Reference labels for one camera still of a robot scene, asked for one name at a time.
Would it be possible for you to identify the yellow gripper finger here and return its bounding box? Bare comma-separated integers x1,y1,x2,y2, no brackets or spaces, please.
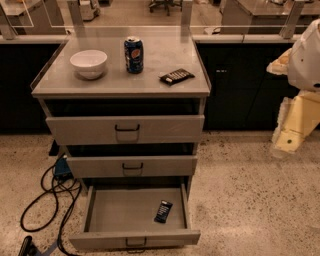
266,48,291,75
272,90,320,154

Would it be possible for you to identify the blue rxbar blueberry bar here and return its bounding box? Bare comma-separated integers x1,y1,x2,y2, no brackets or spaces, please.
154,200,173,223

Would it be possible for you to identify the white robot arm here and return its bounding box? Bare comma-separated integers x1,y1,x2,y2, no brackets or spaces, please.
267,19,320,155

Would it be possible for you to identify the grey top drawer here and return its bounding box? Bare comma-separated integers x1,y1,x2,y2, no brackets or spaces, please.
46,115,204,145

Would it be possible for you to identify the grey drawer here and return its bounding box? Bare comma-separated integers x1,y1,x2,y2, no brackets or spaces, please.
67,155,197,178
69,184,200,251
46,115,204,145

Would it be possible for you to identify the grey drawer cabinet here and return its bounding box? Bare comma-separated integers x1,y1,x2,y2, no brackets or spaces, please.
30,34,212,252

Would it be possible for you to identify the grey bottom drawer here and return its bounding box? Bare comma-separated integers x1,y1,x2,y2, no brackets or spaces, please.
69,184,200,251

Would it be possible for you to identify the grey middle drawer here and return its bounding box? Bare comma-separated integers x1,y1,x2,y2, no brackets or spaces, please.
67,155,197,178

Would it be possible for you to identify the dark snack bar wrapper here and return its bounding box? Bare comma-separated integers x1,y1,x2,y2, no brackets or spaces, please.
160,68,194,86

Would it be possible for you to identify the black office chair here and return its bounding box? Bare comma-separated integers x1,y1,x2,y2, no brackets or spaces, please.
148,0,183,15

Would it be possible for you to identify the blue pepsi can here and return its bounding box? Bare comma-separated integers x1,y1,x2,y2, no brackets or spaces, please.
124,36,144,74

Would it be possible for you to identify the white ceramic bowl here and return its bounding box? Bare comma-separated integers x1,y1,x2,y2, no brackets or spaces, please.
70,50,108,80

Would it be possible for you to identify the white device in background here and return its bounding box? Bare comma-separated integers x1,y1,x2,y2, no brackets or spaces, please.
79,0,100,21

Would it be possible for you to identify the blue power box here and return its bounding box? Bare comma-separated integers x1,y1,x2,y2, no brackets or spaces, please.
54,157,71,178

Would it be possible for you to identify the black object on floor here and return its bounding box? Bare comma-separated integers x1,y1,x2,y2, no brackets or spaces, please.
18,236,37,256

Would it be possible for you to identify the black floor cable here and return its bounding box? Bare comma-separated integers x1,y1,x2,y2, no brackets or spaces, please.
19,163,83,256

